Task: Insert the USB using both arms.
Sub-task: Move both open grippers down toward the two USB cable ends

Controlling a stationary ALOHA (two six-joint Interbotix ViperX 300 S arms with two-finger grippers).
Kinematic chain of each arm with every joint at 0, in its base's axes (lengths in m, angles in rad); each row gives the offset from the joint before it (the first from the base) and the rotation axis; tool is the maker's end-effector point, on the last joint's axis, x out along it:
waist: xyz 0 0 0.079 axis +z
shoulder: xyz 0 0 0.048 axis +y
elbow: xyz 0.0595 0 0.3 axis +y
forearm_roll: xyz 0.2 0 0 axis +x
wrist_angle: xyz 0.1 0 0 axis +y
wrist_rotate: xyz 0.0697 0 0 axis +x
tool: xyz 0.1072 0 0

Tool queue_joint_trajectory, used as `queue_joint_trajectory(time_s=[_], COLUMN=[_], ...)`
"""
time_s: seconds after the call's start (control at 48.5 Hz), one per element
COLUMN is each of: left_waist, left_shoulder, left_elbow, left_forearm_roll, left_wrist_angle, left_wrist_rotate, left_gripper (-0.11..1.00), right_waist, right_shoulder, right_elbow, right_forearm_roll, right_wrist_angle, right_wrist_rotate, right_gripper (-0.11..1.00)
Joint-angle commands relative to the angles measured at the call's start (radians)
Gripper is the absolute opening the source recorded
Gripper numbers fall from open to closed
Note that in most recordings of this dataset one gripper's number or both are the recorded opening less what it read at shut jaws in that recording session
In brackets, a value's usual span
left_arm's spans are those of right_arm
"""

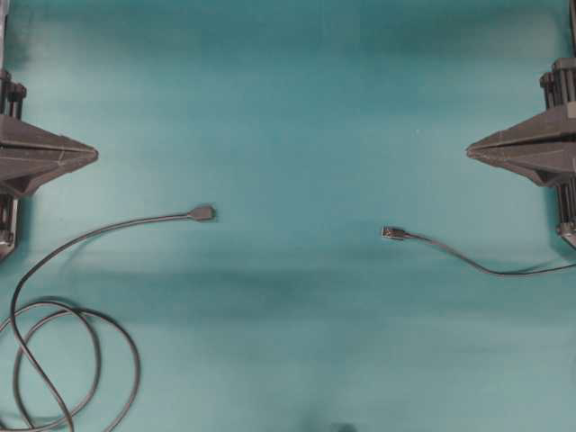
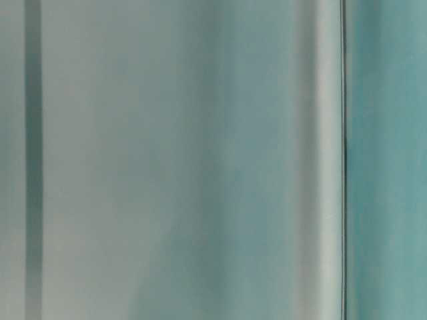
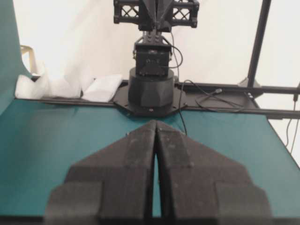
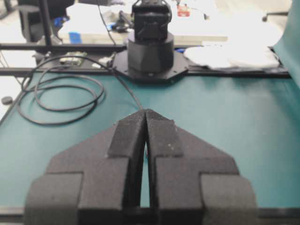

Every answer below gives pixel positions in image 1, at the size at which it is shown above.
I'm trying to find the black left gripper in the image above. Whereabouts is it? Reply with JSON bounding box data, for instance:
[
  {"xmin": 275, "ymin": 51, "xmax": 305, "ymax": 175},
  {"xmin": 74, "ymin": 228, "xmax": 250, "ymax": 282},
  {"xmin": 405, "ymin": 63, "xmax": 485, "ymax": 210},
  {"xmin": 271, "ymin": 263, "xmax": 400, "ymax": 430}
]
[{"xmin": 0, "ymin": 69, "xmax": 99, "ymax": 263}]

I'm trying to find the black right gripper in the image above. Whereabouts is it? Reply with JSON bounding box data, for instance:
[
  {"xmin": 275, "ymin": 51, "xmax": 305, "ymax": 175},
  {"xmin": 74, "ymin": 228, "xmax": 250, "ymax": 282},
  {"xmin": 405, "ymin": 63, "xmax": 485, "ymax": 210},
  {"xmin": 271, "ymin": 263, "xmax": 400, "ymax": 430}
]
[{"xmin": 465, "ymin": 57, "xmax": 576, "ymax": 251}]

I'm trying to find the black USB female extension cable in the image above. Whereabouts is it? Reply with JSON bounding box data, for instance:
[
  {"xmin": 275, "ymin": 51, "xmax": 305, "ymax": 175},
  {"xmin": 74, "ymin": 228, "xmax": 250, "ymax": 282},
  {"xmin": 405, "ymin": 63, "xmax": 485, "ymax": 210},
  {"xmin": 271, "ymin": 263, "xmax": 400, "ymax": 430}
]
[{"xmin": 0, "ymin": 202, "xmax": 219, "ymax": 432}]

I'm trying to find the black USB male plug cable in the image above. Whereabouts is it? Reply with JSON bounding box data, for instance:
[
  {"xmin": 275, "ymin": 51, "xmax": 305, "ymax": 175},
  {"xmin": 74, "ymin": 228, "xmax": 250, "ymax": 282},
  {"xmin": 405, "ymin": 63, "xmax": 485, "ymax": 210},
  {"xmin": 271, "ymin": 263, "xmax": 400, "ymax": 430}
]
[{"xmin": 381, "ymin": 226, "xmax": 576, "ymax": 277}]

